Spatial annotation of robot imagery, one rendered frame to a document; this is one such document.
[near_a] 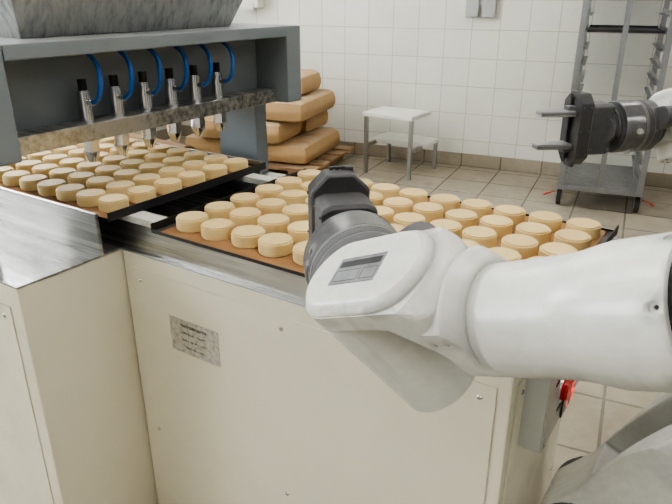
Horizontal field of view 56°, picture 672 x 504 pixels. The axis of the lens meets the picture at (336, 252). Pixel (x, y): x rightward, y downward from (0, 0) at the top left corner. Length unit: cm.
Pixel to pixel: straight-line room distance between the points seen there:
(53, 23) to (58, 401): 60
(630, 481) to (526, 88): 408
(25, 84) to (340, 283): 79
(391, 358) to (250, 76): 109
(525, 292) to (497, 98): 457
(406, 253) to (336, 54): 490
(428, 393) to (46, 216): 89
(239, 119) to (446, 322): 123
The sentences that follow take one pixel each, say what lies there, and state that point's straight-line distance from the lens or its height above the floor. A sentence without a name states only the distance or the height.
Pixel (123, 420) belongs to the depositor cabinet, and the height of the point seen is 51.
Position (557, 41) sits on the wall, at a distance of 478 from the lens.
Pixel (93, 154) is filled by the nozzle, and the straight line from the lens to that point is 113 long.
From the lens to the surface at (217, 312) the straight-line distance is 101.
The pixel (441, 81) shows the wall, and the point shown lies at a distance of 497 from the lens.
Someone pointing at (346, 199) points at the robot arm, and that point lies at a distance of 56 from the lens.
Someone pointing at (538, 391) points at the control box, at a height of 79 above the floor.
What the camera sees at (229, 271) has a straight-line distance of 97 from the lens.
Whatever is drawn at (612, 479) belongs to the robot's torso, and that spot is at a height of 65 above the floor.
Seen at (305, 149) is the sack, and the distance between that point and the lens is 445.
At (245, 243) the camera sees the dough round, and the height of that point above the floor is 91.
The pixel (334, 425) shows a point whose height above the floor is 66.
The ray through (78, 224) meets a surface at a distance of 113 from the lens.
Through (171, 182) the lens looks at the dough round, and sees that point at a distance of 120.
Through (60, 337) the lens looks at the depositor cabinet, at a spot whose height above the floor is 73.
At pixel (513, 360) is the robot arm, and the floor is 107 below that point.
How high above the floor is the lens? 124
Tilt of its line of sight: 22 degrees down
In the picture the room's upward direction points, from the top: straight up
